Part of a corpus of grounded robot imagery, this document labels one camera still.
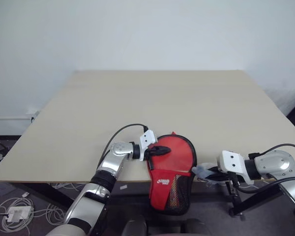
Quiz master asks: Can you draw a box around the red DHS paddle case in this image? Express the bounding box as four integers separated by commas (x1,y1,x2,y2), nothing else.
146,131,198,216

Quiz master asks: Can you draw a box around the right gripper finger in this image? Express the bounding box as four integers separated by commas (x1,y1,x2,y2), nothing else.
199,177,223,187
191,163,216,178

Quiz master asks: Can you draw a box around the black table leg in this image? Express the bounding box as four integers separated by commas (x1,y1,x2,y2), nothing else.
226,178,290,218
11,182,76,209

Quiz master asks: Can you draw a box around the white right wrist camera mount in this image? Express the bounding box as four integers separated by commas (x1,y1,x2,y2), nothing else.
216,150,255,184

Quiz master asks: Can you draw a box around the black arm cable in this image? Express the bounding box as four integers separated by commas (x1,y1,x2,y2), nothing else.
97,123,149,170
232,144,295,195

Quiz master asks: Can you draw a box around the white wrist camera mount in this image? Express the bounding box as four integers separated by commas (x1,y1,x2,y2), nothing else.
139,131,159,162
216,150,255,184

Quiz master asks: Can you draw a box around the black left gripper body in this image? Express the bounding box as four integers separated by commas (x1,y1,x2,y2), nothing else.
144,147,159,160

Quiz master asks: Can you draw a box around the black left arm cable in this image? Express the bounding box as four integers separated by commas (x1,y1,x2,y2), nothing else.
97,123,149,170

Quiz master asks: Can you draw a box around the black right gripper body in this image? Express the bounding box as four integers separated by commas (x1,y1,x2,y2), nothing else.
209,166,239,184

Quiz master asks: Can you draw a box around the dark rounded shape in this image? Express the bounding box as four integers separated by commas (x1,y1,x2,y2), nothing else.
122,214,148,236

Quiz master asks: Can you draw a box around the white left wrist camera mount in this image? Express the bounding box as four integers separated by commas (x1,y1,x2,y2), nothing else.
139,131,159,162

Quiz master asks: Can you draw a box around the white wall cable duct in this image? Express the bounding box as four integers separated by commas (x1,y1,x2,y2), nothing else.
0,111,40,122

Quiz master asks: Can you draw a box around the white floor cable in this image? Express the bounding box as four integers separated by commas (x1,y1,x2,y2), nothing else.
0,195,66,234

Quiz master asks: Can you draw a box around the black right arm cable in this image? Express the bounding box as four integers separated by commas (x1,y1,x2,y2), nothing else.
232,144,295,195

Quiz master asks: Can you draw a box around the white power adapter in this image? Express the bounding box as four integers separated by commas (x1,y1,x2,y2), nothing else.
6,206,32,222

